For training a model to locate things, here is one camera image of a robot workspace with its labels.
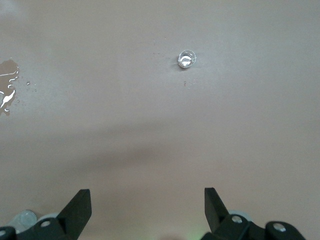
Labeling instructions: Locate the spilled liquid puddle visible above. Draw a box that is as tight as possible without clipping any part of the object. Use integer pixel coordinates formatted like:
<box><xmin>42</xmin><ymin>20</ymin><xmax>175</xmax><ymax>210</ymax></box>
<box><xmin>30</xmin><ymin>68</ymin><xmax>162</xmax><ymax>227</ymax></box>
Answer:
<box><xmin>0</xmin><ymin>59</ymin><xmax>20</xmax><ymax>117</ymax></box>

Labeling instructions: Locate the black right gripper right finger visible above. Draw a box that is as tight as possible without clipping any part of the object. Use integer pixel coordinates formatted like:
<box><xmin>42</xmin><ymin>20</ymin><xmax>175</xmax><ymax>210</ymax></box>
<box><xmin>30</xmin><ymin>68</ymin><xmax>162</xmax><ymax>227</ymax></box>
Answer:
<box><xmin>202</xmin><ymin>187</ymin><xmax>307</xmax><ymax>240</ymax></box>

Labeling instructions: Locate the small clear glass cup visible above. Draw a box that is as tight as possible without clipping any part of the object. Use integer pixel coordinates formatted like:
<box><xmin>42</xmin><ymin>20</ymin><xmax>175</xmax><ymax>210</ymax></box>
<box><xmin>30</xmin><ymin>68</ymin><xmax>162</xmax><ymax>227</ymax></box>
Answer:
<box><xmin>176</xmin><ymin>49</ymin><xmax>198</xmax><ymax>70</ymax></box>

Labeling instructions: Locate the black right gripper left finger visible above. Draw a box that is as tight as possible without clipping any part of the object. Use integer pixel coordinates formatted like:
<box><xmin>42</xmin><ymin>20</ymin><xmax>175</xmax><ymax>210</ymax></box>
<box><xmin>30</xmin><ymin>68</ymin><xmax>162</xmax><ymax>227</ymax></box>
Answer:
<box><xmin>0</xmin><ymin>189</ymin><xmax>92</xmax><ymax>240</ymax></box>

